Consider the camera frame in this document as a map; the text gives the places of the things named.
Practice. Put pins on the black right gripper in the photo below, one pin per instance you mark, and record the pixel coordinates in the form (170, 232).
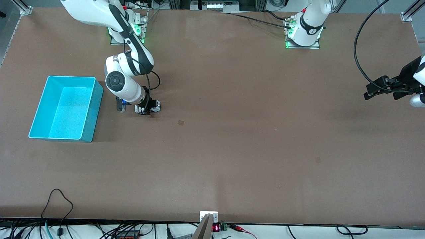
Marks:
(147, 102)

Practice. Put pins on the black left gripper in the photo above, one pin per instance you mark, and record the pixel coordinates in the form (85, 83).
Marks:
(407, 77)

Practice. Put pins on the white jeep toy black roof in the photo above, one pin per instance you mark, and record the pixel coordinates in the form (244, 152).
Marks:
(156, 106)

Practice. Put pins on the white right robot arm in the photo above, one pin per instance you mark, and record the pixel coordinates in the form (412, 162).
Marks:
(99, 13)

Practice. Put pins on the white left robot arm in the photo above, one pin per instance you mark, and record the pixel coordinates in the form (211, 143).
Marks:
(308, 26)

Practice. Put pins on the turquoise plastic bin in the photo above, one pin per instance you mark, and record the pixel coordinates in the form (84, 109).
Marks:
(66, 113)

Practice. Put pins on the black plug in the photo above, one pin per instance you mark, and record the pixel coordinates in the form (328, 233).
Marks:
(168, 232)

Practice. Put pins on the black power strip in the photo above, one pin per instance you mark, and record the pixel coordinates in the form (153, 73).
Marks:
(127, 236)

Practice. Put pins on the white ventilated control box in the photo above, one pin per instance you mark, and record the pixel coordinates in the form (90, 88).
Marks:
(215, 5)

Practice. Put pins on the grey metal mounting bar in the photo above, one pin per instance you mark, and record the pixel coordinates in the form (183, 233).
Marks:
(202, 230)

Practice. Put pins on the small LED display module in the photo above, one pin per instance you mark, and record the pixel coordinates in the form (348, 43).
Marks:
(216, 228)

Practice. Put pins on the grey metal side panel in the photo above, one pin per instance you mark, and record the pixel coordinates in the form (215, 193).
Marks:
(8, 33)

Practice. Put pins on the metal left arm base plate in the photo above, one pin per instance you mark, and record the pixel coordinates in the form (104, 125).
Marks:
(313, 47)

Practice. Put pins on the aluminium frame profile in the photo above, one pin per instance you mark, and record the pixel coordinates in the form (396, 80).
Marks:
(405, 16)
(25, 9)
(339, 6)

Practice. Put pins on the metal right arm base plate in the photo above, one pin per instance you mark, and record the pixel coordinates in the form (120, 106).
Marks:
(144, 33)

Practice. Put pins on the white metal bracket plate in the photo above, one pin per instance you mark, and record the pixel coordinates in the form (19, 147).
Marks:
(201, 215)

